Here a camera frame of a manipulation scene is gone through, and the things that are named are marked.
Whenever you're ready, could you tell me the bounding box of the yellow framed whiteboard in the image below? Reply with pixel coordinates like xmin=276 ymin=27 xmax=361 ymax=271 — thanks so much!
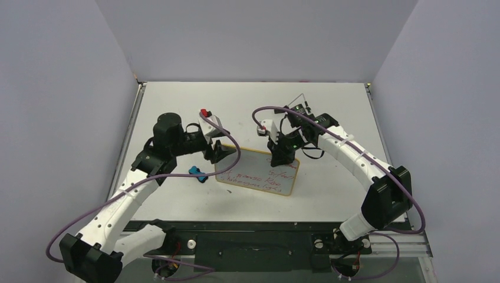
xmin=215 ymin=147 xmax=300 ymax=196

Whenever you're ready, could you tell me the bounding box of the blue whiteboard eraser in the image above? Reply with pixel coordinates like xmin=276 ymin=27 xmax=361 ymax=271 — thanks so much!
xmin=188 ymin=166 xmax=209 ymax=183

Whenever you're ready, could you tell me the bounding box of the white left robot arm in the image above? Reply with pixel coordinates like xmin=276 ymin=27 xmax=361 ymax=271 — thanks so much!
xmin=59 ymin=110 xmax=241 ymax=282

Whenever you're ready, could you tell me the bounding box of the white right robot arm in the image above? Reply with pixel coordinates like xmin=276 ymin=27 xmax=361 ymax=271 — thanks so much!
xmin=256 ymin=104 xmax=413 ymax=252

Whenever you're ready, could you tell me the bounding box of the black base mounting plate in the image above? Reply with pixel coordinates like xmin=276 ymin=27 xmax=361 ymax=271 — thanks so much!
xmin=136 ymin=221 xmax=412 ymax=274

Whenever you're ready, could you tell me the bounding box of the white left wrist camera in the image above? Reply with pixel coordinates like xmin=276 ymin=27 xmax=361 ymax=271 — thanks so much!
xmin=199 ymin=108 xmax=224 ymax=140

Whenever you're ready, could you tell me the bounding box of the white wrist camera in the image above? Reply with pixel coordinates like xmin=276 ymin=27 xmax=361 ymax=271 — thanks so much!
xmin=199 ymin=108 xmax=224 ymax=140
xmin=257 ymin=119 xmax=279 ymax=144

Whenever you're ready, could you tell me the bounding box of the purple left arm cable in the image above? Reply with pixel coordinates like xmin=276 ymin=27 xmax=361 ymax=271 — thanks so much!
xmin=46 ymin=113 xmax=241 ymax=282

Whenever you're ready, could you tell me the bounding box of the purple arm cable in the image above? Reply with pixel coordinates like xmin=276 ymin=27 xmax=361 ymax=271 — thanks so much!
xmin=46 ymin=113 xmax=241 ymax=282
xmin=252 ymin=106 xmax=426 ymax=282

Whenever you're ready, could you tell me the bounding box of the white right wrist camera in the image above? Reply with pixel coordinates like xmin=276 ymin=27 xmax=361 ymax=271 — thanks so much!
xmin=257 ymin=119 xmax=279 ymax=144

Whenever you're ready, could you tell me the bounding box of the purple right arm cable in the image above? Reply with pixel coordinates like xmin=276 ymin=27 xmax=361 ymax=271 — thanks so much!
xmin=252 ymin=106 xmax=426 ymax=282

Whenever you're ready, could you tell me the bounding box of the aluminium front rail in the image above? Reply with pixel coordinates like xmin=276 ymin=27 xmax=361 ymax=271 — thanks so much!
xmin=141 ymin=231 xmax=432 ymax=259

